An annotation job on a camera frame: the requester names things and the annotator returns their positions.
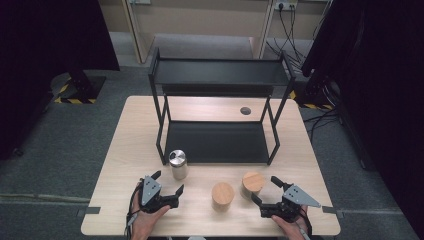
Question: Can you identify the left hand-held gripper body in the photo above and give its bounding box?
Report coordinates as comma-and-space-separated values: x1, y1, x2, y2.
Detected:
138, 175, 175, 215

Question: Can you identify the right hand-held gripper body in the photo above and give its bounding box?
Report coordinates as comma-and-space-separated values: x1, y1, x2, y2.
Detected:
260, 184, 322, 224

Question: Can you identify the powder jar with metal lid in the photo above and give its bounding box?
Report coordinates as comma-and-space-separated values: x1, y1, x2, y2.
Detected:
168, 149, 189, 181

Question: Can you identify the cinnamon jar with wooden lid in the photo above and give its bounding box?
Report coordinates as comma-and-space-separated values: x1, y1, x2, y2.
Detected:
211, 181, 236, 213

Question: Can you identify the black metal two-tier rack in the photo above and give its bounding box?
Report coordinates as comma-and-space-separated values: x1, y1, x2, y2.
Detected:
148, 47, 297, 167

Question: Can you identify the person's left hand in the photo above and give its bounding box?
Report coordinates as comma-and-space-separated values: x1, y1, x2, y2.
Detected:
131, 181, 171, 240

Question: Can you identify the person's right hand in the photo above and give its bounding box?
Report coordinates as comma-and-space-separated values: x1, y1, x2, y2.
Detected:
271, 206, 313, 240

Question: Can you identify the grey tape patch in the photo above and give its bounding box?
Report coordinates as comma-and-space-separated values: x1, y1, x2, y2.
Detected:
77, 206, 102, 216
321, 205, 344, 218

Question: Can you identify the stand base with striped tape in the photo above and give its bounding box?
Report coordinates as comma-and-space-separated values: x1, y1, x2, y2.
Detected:
49, 70, 108, 105
289, 64, 338, 112

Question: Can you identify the dark curtain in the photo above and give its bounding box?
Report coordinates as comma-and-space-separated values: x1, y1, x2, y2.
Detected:
300, 0, 424, 240
0, 0, 121, 162

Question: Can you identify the beige wooden cabinet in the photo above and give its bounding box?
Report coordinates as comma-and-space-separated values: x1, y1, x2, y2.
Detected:
98, 0, 278, 64

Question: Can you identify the right hand-held gripper cable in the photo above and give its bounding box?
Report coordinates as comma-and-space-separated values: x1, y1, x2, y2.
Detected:
298, 206, 314, 240

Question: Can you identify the hand-held gripper cable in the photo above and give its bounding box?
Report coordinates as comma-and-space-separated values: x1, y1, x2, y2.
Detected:
124, 184, 143, 240
298, 206, 314, 240

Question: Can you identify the left hand-held gripper cable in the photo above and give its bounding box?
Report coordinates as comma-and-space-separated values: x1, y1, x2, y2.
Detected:
124, 184, 143, 240

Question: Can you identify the bundle of black floor cables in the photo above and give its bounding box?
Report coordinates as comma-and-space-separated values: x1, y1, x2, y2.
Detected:
265, 3, 341, 141

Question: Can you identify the white wall socket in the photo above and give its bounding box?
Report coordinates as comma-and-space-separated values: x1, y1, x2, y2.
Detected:
274, 0, 299, 11

